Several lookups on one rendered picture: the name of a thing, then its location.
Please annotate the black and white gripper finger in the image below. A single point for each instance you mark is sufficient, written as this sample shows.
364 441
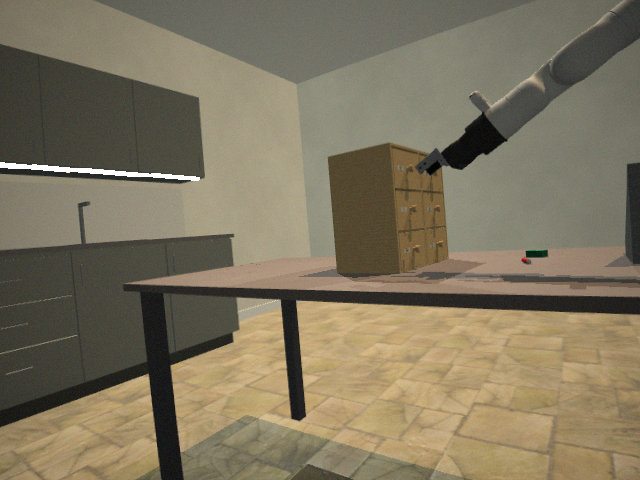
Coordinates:
430 160
436 166

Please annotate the small brown wooden chest of drawers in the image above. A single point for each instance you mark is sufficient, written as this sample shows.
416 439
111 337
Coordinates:
364 210

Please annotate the wooden drawer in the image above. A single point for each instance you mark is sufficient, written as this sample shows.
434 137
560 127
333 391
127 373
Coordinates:
433 181
436 244
402 176
431 216
407 209
410 243

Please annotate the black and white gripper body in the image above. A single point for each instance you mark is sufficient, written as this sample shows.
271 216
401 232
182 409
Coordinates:
493 127

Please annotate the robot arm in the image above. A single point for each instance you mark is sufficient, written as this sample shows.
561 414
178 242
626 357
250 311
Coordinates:
615 31

